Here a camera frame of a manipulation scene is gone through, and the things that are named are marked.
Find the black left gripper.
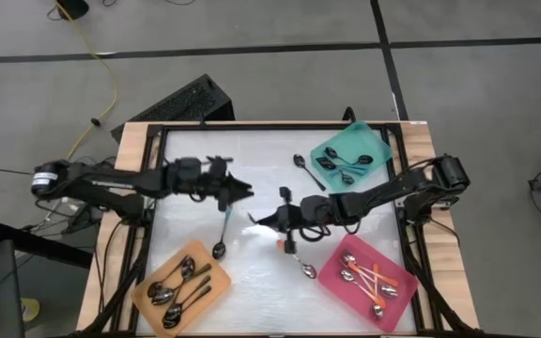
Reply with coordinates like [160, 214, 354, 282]
[202, 156, 255, 212]

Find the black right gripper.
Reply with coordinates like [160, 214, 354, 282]
[249, 186, 306, 255]

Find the silver spoon orange handle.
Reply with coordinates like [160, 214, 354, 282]
[275, 238, 318, 280]
[339, 269, 386, 309]
[371, 263, 385, 320]
[341, 252, 400, 287]
[348, 263, 399, 300]

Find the black spoon teal handle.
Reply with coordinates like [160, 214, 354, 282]
[340, 154, 374, 170]
[316, 157, 347, 176]
[211, 206, 234, 261]
[325, 146, 347, 165]
[331, 166, 356, 186]

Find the black metal spoon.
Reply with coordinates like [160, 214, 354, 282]
[164, 274, 212, 319]
[176, 262, 213, 290]
[147, 255, 191, 299]
[162, 284, 213, 330]
[176, 259, 196, 301]
[293, 153, 327, 192]
[151, 276, 193, 306]

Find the white table mat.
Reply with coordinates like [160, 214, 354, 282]
[136, 129, 417, 335]

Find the orange plastic tray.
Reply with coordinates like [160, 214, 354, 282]
[131, 239, 233, 338]

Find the black perforated computer case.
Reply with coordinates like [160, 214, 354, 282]
[110, 73, 237, 144]

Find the teal plastic tray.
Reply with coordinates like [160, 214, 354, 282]
[309, 120, 394, 194]

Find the pink plastic tray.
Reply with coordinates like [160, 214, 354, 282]
[317, 233, 420, 333]

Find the black floor beam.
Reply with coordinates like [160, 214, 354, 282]
[0, 220, 94, 269]

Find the yellow disc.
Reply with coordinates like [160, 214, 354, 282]
[20, 298, 42, 324]

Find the black round base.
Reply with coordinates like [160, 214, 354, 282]
[55, 0, 91, 22]

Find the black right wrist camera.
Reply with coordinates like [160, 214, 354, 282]
[301, 194, 333, 223]

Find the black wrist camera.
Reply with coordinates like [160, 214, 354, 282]
[301, 194, 333, 223]
[174, 158, 205, 185]

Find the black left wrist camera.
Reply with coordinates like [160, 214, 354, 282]
[174, 158, 205, 185]

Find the black aluminium table frame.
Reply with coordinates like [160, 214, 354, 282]
[80, 121, 481, 338]

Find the yellow floor cable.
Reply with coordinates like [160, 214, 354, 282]
[55, 1, 119, 161]

